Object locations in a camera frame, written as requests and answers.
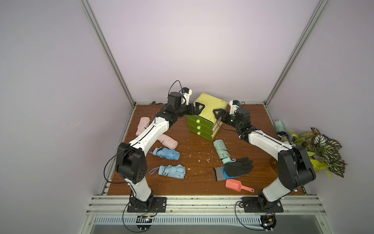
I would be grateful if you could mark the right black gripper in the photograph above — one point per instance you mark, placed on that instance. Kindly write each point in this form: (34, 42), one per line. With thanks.
(226, 117)

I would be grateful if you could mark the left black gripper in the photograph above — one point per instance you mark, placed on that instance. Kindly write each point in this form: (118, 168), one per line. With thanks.
(196, 111)

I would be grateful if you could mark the yellow-green drawer cabinet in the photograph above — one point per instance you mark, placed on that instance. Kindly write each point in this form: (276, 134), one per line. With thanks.
(205, 124)

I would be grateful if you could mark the mint green umbrella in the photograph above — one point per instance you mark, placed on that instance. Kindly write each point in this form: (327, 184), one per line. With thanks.
(280, 130)
(222, 151)

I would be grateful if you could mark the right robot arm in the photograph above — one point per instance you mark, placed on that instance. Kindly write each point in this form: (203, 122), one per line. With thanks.
(294, 165)

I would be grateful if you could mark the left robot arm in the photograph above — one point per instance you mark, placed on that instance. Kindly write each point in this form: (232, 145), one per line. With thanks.
(131, 162)

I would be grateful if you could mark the pink umbrella near centre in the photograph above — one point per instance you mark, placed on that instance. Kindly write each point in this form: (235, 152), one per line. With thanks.
(168, 141)

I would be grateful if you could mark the pink umbrella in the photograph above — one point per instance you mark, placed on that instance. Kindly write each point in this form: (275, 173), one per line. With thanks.
(142, 126)
(168, 141)

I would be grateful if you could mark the pink umbrella far left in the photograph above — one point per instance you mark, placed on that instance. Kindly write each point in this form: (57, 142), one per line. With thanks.
(142, 126)

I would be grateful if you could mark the light blue umbrella upper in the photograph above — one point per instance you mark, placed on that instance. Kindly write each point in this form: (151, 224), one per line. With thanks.
(166, 153)

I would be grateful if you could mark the light blue umbrella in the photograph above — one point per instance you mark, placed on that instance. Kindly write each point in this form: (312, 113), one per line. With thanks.
(177, 171)
(166, 153)

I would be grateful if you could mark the light blue umbrella lower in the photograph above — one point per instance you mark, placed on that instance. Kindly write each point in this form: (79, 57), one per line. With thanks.
(177, 171)

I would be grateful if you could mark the black and blue work glove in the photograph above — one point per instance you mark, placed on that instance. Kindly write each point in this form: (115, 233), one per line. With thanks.
(232, 170)

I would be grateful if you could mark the pink plastic scoop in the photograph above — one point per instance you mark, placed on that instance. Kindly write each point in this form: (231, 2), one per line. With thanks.
(236, 185)

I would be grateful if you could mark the artificial potted plant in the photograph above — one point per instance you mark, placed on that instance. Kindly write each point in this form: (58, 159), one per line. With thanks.
(323, 151)

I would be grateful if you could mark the right electronics board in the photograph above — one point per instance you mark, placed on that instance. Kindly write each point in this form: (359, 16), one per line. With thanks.
(268, 221)

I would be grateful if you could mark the electronics board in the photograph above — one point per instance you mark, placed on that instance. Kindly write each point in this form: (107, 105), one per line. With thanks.
(268, 221)
(144, 222)

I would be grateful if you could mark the left electronics board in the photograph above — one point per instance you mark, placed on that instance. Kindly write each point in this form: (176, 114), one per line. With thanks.
(144, 222)

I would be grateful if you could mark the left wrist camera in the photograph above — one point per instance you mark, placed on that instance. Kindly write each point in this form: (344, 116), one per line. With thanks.
(186, 93)

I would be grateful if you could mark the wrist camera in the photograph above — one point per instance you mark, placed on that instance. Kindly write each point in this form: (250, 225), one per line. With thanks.
(186, 93)
(234, 106)

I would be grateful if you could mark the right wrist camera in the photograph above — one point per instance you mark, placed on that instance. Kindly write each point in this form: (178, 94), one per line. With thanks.
(234, 106)

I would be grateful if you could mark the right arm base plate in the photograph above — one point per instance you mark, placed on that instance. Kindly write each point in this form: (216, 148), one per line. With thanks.
(260, 205)

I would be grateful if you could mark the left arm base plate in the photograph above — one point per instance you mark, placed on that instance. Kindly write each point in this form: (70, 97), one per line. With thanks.
(152, 205)

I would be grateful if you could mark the aluminium front rail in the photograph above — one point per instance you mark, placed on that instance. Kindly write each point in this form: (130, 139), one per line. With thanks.
(202, 210)

